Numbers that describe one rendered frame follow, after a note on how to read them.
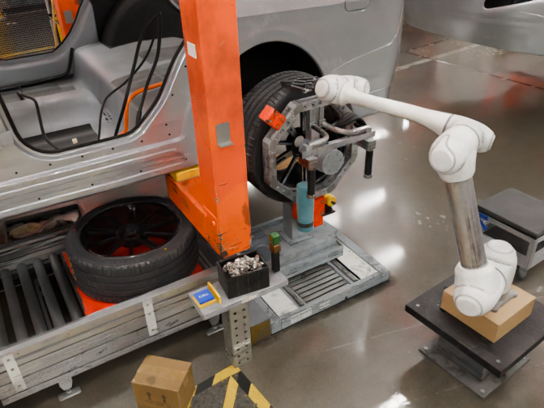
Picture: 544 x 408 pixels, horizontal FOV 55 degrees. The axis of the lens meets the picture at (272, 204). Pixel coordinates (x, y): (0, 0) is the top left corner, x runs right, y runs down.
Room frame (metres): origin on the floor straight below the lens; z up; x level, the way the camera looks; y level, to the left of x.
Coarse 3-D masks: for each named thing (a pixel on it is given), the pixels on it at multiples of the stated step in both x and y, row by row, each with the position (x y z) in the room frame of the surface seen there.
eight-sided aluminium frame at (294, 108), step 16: (288, 112) 2.31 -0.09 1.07; (352, 112) 2.43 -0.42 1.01; (272, 128) 2.26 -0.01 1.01; (352, 128) 2.44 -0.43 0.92; (272, 144) 2.19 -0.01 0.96; (352, 144) 2.44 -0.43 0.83; (272, 160) 2.21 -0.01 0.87; (352, 160) 2.44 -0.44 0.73; (272, 176) 2.21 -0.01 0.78; (336, 176) 2.39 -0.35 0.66; (288, 192) 2.24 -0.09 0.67; (320, 192) 2.34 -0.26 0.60
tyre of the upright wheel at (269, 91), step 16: (272, 80) 2.49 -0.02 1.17; (256, 96) 2.42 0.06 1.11; (272, 96) 2.35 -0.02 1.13; (288, 96) 2.34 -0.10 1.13; (304, 96) 2.39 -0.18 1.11; (256, 112) 2.33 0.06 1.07; (256, 128) 2.26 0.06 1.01; (256, 144) 2.25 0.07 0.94; (256, 160) 2.25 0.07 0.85; (256, 176) 2.25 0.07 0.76; (272, 192) 2.29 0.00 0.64
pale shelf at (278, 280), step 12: (276, 276) 1.85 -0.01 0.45; (204, 288) 1.79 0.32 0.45; (216, 288) 1.78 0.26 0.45; (264, 288) 1.77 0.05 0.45; (276, 288) 1.79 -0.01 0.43; (192, 300) 1.71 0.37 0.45; (216, 300) 1.70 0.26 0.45; (228, 300) 1.70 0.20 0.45; (240, 300) 1.70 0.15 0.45; (204, 312) 1.63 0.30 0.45; (216, 312) 1.64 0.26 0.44
